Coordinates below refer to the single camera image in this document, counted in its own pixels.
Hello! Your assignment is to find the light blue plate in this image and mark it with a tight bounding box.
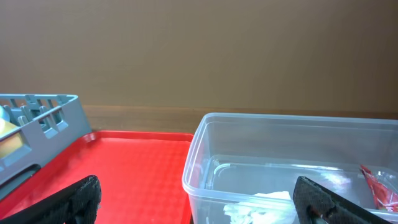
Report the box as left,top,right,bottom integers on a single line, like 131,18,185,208
0,106,10,122

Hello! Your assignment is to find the clear plastic bin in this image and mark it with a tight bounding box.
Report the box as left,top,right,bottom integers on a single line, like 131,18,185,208
182,113,397,223

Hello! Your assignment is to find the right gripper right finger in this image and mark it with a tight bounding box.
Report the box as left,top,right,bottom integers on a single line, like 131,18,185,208
293,176,390,224

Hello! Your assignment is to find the red snack wrapper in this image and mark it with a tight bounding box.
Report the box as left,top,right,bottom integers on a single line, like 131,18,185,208
360,165,397,212

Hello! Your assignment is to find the red plastic tray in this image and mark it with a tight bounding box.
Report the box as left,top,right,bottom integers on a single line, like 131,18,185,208
1,131,193,224

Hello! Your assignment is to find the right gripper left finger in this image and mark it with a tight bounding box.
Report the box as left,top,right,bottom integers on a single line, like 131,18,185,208
1,175,101,224

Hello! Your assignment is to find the white tissue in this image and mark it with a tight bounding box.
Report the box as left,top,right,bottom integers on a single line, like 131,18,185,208
223,202,297,224

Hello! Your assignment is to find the yellow plastic cup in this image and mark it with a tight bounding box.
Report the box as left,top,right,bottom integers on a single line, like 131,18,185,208
0,119,23,158

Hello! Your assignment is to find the grey plastic dishwasher rack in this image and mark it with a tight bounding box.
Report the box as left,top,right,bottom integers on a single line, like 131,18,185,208
1,94,91,198

